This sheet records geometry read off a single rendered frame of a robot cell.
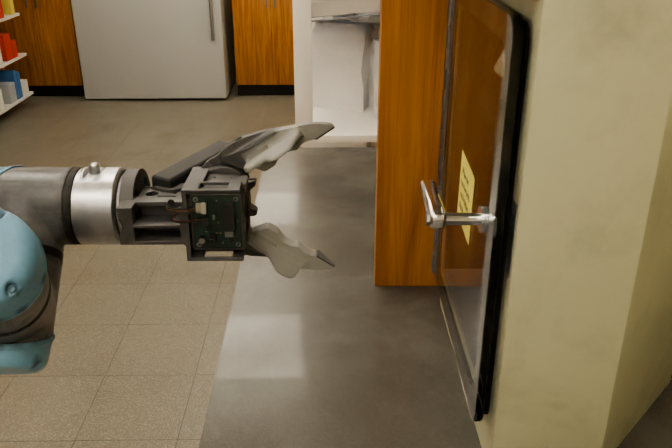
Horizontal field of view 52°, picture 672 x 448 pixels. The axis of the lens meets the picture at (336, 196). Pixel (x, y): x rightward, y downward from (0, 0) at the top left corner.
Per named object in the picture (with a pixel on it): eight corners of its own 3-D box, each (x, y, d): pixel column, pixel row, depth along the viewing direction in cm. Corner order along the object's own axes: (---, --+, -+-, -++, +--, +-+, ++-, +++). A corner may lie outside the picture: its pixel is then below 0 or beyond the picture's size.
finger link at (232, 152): (295, 158, 65) (224, 208, 67) (295, 153, 67) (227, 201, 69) (264, 120, 64) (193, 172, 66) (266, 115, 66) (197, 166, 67)
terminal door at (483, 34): (440, 276, 96) (460, -23, 80) (481, 430, 68) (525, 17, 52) (434, 276, 96) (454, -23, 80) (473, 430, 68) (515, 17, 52)
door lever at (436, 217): (467, 197, 72) (469, 173, 71) (485, 237, 63) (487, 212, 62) (416, 196, 72) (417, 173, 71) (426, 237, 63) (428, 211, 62)
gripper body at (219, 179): (251, 263, 63) (119, 264, 63) (259, 225, 71) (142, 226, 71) (247, 186, 60) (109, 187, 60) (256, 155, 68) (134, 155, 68)
